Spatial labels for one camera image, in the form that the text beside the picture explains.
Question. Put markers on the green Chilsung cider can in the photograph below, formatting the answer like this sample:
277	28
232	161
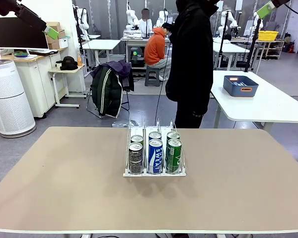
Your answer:
174	156
173	135

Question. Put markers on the yellow plastic crate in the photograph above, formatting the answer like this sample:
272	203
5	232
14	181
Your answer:
268	36

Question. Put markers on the white air purifier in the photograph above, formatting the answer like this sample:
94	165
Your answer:
10	104

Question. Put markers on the black computer tower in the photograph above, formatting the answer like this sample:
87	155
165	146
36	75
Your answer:
136	59

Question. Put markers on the small white rolling table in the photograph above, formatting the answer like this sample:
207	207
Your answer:
69	70

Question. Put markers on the white paper cup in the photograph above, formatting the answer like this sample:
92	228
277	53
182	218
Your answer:
58	64

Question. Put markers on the cardboard box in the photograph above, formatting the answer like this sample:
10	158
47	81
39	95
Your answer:
53	26
62	34
52	42

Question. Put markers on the blue plate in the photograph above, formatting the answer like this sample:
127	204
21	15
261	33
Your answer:
21	54

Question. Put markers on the seated person in white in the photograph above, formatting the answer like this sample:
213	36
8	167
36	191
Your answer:
145	24

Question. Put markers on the dark green striped jacket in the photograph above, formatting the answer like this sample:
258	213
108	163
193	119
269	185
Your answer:
109	94

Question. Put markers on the black cap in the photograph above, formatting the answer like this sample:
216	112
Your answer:
69	63

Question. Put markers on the purple jacket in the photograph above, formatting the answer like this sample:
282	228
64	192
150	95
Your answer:
121	67

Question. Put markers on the white lab robot arm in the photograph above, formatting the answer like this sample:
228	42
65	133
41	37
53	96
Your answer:
131	17
232	23
83	22
259	24
162	17

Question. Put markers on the wooden shelf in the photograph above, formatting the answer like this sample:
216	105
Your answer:
273	49

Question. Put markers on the black keyboard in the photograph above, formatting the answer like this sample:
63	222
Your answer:
43	52

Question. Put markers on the orange drink bottle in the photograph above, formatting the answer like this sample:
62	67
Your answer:
79	60

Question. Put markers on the small white box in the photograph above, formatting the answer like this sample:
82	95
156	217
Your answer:
63	43

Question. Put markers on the person in orange hoodie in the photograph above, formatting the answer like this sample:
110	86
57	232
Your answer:
154	49

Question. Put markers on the white office table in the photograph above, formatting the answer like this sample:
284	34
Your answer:
228	47
101	44

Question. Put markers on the grey plastic stool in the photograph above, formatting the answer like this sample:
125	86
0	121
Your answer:
152	74

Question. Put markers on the black Pepsi can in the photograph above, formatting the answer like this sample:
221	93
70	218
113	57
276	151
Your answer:
137	138
135	158

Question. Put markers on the black metal chair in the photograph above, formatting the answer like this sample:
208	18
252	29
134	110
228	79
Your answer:
88	106

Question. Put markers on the red fire extinguisher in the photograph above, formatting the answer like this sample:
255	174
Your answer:
290	47

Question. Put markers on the white cabinet wooden top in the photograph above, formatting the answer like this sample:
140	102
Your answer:
39	81

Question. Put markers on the clear plastic bag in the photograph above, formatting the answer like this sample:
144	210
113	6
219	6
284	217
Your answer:
119	124

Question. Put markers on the person in black jacket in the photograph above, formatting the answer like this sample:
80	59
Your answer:
191	62

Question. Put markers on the black computer monitor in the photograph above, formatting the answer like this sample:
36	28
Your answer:
17	33

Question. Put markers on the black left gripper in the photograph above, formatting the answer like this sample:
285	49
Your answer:
3	7

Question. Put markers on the black tripod pole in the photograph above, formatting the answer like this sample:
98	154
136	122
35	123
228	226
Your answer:
253	44
223	42

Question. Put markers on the white side table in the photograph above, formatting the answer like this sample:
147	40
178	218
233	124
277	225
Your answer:
263	106

